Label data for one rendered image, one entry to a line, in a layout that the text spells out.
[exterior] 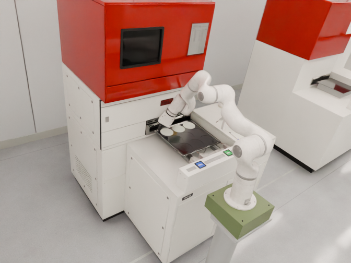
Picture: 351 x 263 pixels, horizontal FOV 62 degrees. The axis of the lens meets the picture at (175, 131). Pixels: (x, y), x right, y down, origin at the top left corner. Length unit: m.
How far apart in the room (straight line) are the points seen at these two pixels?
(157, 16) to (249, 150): 0.95
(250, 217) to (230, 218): 0.11
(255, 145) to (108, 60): 0.94
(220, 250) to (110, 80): 1.27
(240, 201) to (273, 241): 1.25
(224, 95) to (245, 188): 0.53
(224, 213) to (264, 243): 1.22
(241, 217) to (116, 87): 1.06
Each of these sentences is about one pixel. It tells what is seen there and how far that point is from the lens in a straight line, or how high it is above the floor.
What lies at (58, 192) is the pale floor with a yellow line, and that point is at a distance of 3.03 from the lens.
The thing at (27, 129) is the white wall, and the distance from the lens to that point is 3.64.
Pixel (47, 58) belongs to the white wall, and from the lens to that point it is 3.34.
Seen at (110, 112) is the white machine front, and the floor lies 1.12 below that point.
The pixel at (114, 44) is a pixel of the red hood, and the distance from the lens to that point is 1.75.
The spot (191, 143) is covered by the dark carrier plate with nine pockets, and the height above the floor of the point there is 0.90.
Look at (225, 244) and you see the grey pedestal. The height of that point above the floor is 0.59.
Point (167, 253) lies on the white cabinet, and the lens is 2.30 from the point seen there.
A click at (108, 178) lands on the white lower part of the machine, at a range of 2.34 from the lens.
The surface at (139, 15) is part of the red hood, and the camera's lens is 1.79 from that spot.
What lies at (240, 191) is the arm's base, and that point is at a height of 1.03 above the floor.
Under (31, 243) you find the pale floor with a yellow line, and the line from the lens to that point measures 2.71.
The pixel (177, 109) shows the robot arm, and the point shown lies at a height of 1.13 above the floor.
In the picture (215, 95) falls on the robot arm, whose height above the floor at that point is 1.43.
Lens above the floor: 2.13
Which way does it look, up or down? 33 degrees down
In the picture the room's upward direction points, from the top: 9 degrees clockwise
